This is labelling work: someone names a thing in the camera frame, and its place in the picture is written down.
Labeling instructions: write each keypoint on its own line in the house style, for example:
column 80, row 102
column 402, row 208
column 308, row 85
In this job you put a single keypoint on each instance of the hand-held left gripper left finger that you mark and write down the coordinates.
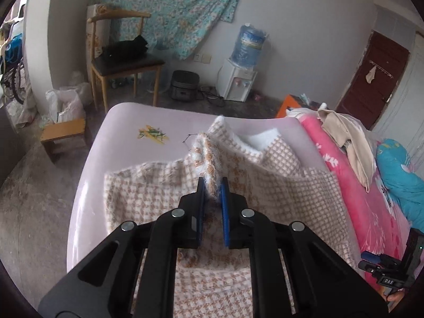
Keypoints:
column 199, row 212

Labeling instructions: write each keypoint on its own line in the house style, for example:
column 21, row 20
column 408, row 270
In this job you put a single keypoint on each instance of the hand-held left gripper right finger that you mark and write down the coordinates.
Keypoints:
column 226, row 215

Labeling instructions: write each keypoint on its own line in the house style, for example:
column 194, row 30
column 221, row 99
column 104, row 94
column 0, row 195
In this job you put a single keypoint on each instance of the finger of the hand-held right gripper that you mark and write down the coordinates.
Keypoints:
column 369, row 256
column 367, row 266

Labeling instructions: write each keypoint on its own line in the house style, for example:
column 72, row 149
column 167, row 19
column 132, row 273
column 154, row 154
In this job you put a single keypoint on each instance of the beige white houndstooth coat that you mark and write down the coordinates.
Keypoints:
column 281, row 185

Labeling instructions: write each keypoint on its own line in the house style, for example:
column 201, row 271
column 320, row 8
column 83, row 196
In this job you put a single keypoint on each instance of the person's right hand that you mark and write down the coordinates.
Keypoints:
column 397, row 301

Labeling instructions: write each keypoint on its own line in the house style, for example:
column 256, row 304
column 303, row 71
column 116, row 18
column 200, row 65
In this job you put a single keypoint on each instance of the pink floral blanket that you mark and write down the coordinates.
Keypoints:
column 361, row 205

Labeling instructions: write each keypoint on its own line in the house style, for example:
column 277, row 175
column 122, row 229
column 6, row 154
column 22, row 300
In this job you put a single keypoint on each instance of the teal pillow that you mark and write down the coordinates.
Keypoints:
column 400, row 175

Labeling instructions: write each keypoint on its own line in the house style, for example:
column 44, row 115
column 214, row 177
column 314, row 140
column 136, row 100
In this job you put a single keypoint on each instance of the beige garment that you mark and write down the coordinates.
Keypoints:
column 351, row 139

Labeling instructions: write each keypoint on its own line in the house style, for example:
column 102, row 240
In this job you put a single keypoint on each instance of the black rice cooker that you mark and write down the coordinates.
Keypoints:
column 184, row 86

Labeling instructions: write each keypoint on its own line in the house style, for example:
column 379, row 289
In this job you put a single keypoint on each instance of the orange box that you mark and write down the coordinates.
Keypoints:
column 287, row 103

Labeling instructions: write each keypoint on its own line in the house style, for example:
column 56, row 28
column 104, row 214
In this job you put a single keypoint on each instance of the white water dispenser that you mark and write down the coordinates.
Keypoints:
column 232, row 82

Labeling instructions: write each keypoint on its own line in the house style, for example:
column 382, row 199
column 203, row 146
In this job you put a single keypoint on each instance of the small wooden stool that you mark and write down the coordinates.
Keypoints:
column 63, row 129

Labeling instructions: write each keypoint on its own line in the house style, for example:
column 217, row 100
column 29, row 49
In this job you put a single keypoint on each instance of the wooden chair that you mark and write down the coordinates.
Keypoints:
column 126, row 64

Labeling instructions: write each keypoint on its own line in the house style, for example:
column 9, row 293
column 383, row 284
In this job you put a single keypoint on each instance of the translucent plastic bag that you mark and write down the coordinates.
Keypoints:
column 66, row 104

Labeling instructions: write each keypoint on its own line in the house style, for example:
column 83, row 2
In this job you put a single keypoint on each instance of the dark red door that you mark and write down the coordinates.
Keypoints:
column 374, row 79

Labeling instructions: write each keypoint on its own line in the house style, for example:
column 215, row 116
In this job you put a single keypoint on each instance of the black bag on chair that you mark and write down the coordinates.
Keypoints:
column 124, row 49

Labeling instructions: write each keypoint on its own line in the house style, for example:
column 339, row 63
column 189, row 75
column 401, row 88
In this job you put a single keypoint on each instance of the small hanging cloth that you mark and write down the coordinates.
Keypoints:
column 371, row 74

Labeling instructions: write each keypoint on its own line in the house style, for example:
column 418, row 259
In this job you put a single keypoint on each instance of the teal floral hanging cloth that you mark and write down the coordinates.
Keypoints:
column 172, row 10

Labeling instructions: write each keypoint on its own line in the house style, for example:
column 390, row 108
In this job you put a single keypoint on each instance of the floral patterned board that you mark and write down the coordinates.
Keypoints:
column 94, row 36

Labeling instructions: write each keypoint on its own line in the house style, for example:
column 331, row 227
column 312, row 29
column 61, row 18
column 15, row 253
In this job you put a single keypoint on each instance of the wheelchair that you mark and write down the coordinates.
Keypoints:
column 18, row 79

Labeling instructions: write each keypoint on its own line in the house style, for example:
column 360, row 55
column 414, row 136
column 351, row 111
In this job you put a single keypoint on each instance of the wall socket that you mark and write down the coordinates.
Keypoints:
column 202, row 58

